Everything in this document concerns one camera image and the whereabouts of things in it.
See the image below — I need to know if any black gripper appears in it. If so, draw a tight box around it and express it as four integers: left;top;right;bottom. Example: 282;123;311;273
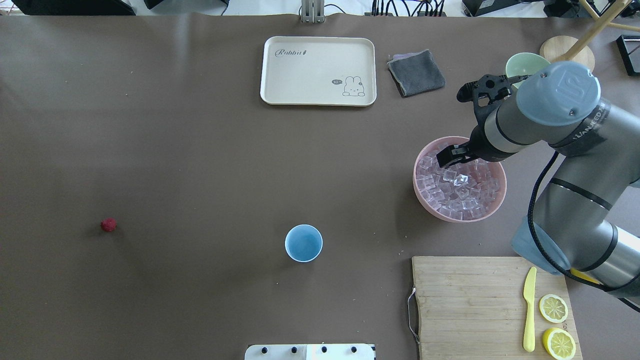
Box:
436;125;501;168

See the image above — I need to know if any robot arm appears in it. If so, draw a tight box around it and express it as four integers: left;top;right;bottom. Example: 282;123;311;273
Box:
437;61;640;312

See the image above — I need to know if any pile of clear ice cubes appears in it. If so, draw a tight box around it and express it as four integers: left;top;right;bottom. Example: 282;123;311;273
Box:
417;142;502;221

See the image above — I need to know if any light blue plastic cup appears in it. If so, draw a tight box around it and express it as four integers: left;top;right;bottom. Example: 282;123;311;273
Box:
285;224;323;263

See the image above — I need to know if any pink bowl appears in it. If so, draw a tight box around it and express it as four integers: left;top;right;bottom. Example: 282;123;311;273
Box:
413;136;507;223

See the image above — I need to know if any grey folded cloth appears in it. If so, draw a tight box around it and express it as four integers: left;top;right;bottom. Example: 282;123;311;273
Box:
387;48;446;98

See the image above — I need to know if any pale green bowl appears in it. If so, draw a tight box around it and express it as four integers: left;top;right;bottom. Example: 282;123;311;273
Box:
505;52;550;79

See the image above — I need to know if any wooden stand round base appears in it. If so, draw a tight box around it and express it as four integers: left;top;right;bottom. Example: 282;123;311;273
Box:
539;0;640;73

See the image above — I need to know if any wooden cutting board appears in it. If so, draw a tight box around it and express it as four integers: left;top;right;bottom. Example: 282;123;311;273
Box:
411;256;571;360

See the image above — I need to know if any whole yellow lemon inner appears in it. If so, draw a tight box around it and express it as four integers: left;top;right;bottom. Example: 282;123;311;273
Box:
570;268;601;285

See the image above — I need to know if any cream rabbit serving tray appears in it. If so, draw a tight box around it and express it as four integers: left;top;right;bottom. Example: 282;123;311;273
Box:
260;36;377;107

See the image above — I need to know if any lemon slice on board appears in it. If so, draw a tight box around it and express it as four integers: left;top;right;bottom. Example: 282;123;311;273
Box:
538;293;569;324

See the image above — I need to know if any yellow plastic knife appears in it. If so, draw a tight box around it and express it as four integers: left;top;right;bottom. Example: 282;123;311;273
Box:
522;267;537;353

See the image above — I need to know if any lemon half near board corner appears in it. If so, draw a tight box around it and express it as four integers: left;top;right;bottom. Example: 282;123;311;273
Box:
542;327;578;360

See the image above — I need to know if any red strawberry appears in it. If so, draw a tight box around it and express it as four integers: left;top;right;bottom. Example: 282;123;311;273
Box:
100;218;118;233

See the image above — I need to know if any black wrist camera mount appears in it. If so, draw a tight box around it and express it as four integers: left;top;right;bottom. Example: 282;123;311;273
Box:
455;74;530;126

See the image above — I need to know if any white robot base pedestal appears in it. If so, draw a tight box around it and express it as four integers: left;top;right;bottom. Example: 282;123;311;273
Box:
244;342;377;360

